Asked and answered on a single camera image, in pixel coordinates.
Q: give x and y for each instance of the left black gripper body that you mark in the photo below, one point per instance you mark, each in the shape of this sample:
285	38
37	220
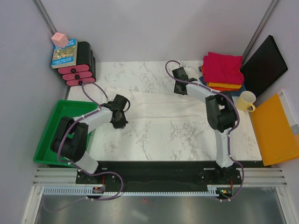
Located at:
121	122

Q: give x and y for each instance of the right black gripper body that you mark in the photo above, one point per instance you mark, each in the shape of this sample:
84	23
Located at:
176	90

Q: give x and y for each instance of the white t shirt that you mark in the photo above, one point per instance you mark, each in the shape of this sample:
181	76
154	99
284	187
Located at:
156	107

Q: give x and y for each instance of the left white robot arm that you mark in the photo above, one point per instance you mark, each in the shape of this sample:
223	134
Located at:
70	138

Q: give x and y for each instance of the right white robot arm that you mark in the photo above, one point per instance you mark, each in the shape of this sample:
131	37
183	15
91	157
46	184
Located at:
221	112

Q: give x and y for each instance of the orange folded t shirt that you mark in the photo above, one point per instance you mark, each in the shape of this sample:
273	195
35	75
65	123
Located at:
201	68

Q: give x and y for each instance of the green plastic tray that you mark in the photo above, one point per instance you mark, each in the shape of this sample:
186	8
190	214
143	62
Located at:
69	108

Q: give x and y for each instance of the yellow folded t shirt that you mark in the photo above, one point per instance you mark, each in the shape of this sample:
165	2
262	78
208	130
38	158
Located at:
223	86

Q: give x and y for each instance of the blue folded t shirt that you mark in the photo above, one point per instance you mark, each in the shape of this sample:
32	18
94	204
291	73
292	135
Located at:
233	93

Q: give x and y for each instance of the yellow mug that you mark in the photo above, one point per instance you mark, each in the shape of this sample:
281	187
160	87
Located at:
246	101

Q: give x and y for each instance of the blue paperback book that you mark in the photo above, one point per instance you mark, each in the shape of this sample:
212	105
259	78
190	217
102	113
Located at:
65	57

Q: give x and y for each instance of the black tablet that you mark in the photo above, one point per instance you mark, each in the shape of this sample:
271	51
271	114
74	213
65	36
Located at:
264	67

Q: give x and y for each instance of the pink cube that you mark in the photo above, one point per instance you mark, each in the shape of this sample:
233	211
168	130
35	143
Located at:
60	40

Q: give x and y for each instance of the orange folder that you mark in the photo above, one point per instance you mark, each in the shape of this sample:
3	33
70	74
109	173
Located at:
276	130

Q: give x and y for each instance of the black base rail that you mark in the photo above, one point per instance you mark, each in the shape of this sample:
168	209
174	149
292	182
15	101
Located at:
161	176

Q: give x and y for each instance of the white cable duct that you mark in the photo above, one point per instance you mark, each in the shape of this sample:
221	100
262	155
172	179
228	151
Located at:
99	190

